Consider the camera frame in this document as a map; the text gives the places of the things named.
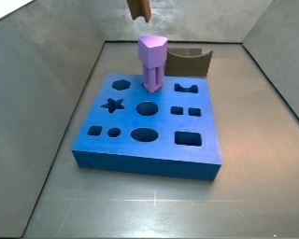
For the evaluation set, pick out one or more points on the brown arch block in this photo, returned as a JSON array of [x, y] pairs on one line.
[[139, 9]]

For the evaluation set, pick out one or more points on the blue foam shape-sorter block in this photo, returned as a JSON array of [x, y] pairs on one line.
[[151, 133]]

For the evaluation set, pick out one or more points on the dark grey curved fixture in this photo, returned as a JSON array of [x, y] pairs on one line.
[[187, 62]]

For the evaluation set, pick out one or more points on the purple pentagon peg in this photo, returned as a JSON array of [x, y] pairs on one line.
[[152, 54]]

